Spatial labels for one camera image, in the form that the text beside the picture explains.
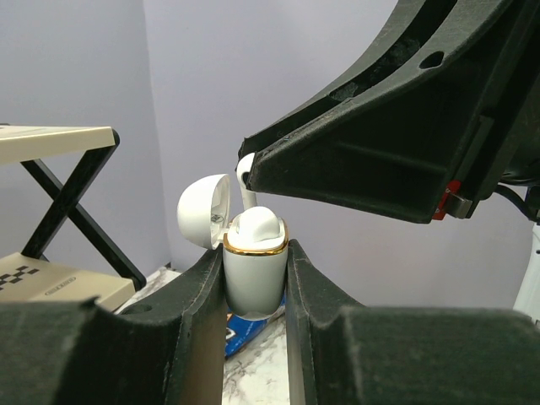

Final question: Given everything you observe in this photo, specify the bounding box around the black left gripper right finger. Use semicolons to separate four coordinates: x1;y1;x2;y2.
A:
286;241;539;404

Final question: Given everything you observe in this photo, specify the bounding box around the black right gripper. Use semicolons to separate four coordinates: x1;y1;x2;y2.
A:
434;1;539;219

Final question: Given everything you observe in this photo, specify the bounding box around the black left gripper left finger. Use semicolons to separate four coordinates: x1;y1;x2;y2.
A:
1;251;227;404

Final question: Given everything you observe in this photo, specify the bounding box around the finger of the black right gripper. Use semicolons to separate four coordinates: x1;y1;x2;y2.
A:
238;1;510;158
246;50;499;224

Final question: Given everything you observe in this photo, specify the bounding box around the white earbud charging case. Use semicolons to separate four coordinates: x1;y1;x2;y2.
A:
176;174;289;321

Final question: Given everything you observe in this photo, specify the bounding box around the white earbud with stem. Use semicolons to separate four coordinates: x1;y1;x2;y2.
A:
235;153;257;210

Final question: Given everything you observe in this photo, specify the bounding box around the blue Doritos chip bag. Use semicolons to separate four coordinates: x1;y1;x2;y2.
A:
224;297;286;359

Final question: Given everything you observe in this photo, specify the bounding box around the beige three-tier shelf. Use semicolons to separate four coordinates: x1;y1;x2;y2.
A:
1;123;147;311

